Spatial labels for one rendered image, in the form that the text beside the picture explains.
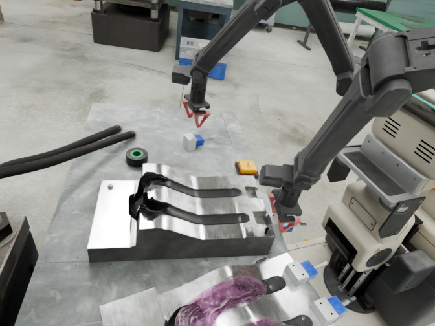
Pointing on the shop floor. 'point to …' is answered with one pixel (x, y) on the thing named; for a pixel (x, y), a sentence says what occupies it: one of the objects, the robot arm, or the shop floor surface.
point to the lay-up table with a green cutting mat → (386, 22)
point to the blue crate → (218, 72)
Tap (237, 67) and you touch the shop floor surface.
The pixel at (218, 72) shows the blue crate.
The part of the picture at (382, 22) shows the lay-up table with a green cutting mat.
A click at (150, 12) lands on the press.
